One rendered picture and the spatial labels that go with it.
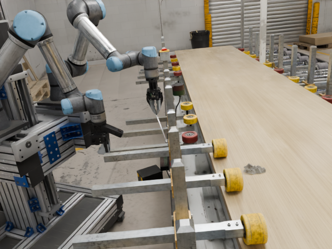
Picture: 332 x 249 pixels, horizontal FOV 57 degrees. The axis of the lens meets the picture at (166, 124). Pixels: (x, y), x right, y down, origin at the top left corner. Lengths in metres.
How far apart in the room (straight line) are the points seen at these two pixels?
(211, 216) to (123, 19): 8.31
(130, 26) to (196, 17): 2.00
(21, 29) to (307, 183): 1.24
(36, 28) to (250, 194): 1.05
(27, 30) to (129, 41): 8.10
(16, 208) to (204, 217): 1.27
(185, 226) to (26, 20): 1.08
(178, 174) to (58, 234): 1.50
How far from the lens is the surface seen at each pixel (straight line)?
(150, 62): 1.56
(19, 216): 2.27
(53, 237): 2.20
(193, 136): 1.52
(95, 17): 1.82
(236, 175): 1.07
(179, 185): 0.82
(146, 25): 9.41
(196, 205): 1.52
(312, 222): 1.03
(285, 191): 1.14
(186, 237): 0.59
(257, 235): 0.88
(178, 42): 9.55
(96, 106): 1.48
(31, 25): 1.40
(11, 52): 1.45
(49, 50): 1.56
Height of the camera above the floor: 1.54
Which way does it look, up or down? 22 degrees down
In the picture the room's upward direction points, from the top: 6 degrees counter-clockwise
